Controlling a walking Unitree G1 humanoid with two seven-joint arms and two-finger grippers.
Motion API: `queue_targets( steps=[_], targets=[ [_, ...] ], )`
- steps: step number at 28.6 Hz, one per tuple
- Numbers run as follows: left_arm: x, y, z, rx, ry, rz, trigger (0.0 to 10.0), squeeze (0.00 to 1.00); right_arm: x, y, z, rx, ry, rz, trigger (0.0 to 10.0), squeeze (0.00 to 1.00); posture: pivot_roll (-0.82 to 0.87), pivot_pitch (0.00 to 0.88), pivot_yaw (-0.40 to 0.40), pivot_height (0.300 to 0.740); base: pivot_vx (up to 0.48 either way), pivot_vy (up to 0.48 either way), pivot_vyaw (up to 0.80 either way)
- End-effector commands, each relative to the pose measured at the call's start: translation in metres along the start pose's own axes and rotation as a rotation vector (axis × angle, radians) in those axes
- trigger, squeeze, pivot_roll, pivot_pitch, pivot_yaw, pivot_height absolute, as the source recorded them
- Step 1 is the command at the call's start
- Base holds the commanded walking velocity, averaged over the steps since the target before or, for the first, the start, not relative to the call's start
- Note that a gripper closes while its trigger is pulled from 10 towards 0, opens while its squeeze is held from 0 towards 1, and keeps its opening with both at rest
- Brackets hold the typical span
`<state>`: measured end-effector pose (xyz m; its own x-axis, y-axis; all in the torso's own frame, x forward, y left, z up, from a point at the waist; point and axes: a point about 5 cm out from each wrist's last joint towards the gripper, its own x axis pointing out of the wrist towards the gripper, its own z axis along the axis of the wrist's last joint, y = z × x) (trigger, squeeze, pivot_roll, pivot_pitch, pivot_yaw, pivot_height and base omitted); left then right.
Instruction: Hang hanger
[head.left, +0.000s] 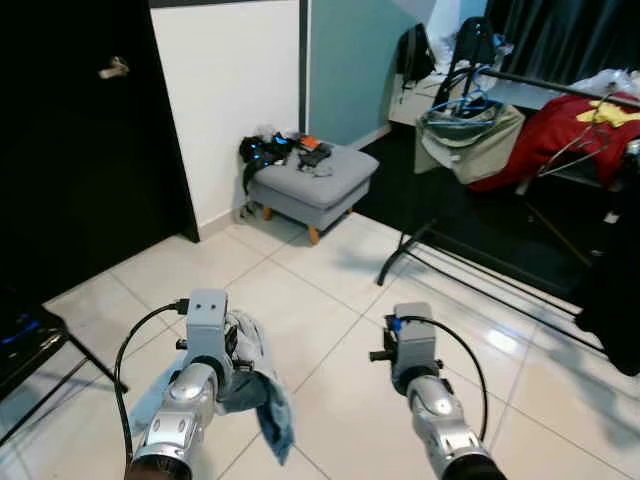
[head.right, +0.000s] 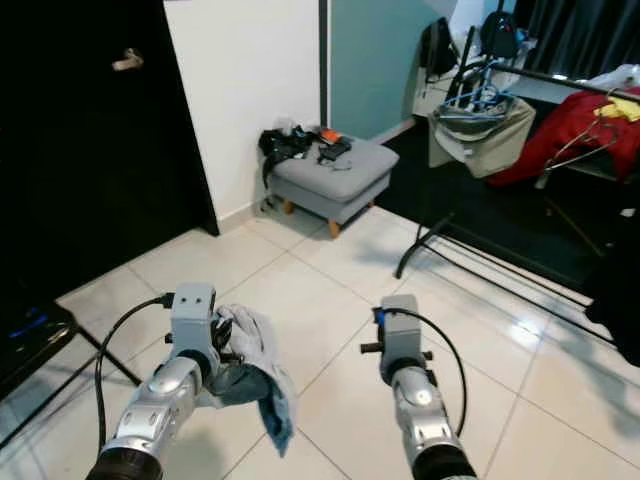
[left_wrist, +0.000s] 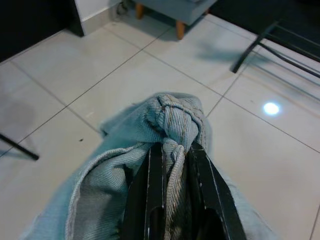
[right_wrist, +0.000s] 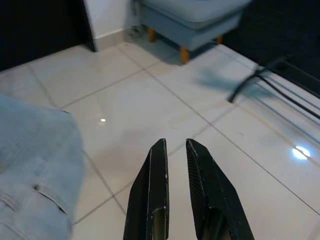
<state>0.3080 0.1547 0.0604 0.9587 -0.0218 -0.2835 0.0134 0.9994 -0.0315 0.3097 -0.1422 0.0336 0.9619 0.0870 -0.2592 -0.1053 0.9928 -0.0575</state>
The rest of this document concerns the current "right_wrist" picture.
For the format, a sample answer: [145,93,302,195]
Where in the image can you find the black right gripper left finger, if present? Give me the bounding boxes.
[122,138,171,240]

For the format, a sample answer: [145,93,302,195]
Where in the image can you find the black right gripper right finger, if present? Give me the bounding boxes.
[185,137,256,240]

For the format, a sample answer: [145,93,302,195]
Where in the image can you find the blue denim shorts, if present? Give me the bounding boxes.
[0,94,88,240]

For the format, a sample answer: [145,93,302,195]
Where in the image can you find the black metal clothes rack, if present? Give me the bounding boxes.
[226,56,320,116]

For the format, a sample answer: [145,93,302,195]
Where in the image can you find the grey upholstered ottoman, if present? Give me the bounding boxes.
[134,0,253,66]

